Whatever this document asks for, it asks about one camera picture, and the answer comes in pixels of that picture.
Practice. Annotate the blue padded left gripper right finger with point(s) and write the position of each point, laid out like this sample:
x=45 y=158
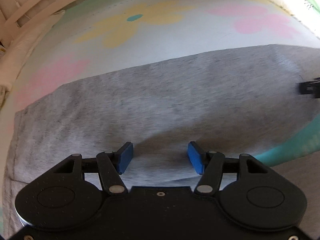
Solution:
x=196 y=156

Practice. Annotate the floral white bed sheet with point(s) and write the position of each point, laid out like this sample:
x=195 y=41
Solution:
x=103 y=36

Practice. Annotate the grey knit pants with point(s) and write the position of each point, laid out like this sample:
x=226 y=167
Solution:
x=242 y=100

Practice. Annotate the black right gripper tip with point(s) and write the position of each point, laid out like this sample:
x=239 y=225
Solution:
x=310 y=87

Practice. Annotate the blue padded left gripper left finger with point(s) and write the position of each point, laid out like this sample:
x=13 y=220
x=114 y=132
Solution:
x=123 y=157

